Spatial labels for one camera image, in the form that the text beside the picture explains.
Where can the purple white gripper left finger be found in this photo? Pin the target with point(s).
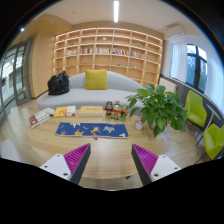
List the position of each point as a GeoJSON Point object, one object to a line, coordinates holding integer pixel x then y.
{"type": "Point", "coordinates": [69, 166]}

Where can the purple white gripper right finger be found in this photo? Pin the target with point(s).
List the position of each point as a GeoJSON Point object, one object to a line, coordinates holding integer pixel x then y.
{"type": "Point", "coordinates": [151, 167]}

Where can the blue patterned towel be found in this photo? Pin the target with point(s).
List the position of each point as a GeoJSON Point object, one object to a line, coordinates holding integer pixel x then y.
{"type": "Point", "coordinates": [104, 130]}

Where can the white small book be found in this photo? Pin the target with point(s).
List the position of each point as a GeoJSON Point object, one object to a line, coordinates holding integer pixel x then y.
{"type": "Point", "coordinates": [71, 111]}

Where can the yellow book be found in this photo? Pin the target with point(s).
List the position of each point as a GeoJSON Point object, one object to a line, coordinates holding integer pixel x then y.
{"type": "Point", "coordinates": [61, 112]}

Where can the tan hardcover book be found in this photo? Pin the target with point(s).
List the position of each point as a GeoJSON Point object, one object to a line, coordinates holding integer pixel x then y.
{"type": "Point", "coordinates": [91, 111]}

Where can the green potted plant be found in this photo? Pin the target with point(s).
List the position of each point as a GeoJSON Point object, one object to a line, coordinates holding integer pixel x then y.
{"type": "Point", "coordinates": [158, 108]}

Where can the colourful figurine set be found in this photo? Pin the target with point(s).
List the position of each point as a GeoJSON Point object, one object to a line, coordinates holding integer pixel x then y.
{"type": "Point", "coordinates": [115, 110]}

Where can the lime green chair near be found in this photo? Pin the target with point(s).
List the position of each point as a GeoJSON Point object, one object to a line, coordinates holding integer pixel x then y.
{"type": "Point", "coordinates": [213, 141]}

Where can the lime green chair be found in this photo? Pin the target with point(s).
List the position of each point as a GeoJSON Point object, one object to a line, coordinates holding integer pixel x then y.
{"type": "Point", "coordinates": [196, 112]}
{"type": "Point", "coordinates": [213, 141]}

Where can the lime green chair far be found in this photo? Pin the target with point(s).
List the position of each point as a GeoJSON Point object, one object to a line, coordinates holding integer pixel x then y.
{"type": "Point", "coordinates": [196, 112]}

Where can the black bag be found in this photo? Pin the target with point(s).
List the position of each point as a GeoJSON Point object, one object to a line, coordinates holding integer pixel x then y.
{"type": "Point", "coordinates": [58, 84]}

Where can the grey curved sofa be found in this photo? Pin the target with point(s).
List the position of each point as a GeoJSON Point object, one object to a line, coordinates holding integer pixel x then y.
{"type": "Point", "coordinates": [119, 87]}

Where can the yellow cushion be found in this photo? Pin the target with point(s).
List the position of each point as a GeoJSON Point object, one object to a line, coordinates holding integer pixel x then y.
{"type": "Point", "coordinates": [96, 79]}

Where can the white curtain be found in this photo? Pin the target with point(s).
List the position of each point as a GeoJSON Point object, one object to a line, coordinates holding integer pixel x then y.
{"type": "Point", "coordinates": [178, 68]}

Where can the dark framed window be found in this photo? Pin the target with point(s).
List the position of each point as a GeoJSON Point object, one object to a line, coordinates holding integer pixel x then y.
{"type": "Point", "coordinates": [196, 67]}

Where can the glass door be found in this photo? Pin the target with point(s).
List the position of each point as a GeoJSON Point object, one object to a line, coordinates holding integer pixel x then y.
{"type": "Point", "coordinates": [14, 81]}

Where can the white air conditioner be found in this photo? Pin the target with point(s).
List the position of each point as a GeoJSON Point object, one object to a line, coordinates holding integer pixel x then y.
{"type": "Point", "coordinates": [176, 30]}

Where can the ceiling light strip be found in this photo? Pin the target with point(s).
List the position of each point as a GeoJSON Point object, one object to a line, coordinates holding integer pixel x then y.
{"type": "Point", "coordinates": [116, 11]}

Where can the wooden bookshelf wall unit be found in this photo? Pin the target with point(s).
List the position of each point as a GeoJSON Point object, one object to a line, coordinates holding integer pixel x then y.
{"type": "Point", "coordinates": [134, 54]}

